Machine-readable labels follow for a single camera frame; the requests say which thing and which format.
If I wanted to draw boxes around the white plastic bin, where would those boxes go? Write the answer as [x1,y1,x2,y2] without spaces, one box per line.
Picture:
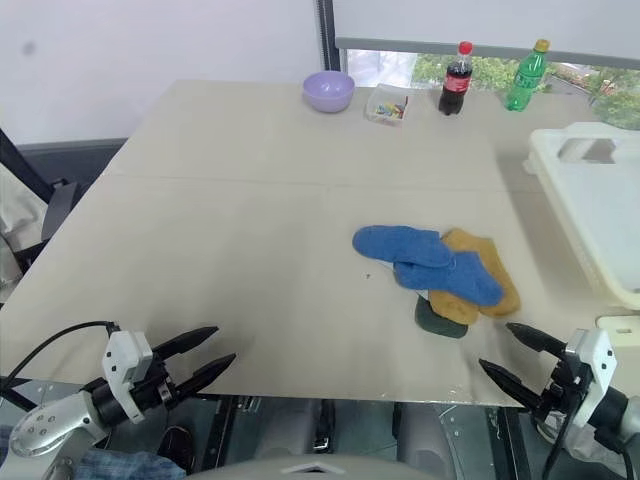
[522,121,640,310]

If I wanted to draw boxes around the colourful small clips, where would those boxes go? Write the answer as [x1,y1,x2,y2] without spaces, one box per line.
[374,101,407,120]

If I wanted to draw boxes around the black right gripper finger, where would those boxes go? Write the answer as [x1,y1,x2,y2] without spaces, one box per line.
[478,358,544,412]
[505,322,569,359]

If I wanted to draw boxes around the dark window frame post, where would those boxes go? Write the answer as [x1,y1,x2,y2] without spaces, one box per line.
[315,0,341,74]

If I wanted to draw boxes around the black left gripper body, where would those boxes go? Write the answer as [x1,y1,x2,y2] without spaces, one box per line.
[130,349,182,417]

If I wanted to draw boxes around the cola bottle red cap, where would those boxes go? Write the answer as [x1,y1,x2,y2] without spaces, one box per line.
[438,41,474,117]

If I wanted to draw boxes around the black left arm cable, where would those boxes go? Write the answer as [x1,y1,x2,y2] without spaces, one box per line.
[0,321,122,396]

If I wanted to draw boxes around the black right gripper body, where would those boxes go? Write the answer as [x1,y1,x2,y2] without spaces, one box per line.
[534,349,584,419]

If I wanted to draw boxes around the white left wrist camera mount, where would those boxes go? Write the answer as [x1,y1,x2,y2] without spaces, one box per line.
[101,329,154,425]

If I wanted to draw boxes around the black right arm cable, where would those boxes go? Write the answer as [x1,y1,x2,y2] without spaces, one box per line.
[543,399,636,480]

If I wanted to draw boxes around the purple plastic bowl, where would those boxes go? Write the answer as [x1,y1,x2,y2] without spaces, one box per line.
[301,71,356,115]

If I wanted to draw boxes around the beige fabric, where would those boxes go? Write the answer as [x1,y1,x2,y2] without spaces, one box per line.
[0,162,49,294]

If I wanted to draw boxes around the green bottle yellow cap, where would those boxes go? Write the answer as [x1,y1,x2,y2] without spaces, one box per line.
[504,39,551,112]

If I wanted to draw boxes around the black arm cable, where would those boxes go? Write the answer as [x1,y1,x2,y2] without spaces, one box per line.
[0,321,122,396]
[543,399,636,480]

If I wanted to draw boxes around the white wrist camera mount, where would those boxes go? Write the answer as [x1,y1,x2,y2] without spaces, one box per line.
[564,328,616,429]
[101,329,154,425]

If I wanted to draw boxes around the clear plastic box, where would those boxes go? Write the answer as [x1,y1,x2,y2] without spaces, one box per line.
[363,82,412,127]

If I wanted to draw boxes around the grey robot torso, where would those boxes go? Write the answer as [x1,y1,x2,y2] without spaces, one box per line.
[184,451,451,480]

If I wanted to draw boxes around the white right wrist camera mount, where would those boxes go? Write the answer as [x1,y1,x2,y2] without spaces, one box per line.
[564,328,616,429]

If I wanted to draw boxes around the blue fuzzy sock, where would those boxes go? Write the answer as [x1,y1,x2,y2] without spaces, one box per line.
[352,225,454,269]
[394,251,505,308]

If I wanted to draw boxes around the blue denim cloth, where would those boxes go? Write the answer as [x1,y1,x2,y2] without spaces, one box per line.
[73,448,187,480]

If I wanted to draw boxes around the mustard yellow fuzzy sock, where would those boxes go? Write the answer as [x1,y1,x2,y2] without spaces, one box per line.
[428,288,482,327]
[441,228,522,318]

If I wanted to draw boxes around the white flat plastic lid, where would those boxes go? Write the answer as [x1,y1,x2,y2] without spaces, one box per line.
[593,313,640,332]

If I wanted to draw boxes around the dark green fuzzy sock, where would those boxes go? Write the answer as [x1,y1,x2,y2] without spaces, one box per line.
[414,293,471,341]

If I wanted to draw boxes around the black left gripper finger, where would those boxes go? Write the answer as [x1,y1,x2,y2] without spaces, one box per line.
[172,352,237,401]
[151,326,220,360]

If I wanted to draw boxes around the grey roller blind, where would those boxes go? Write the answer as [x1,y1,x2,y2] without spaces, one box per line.
[333,0,640,69]

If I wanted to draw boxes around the black chair frame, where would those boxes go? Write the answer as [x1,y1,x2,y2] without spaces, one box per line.
[0,127,81,281]

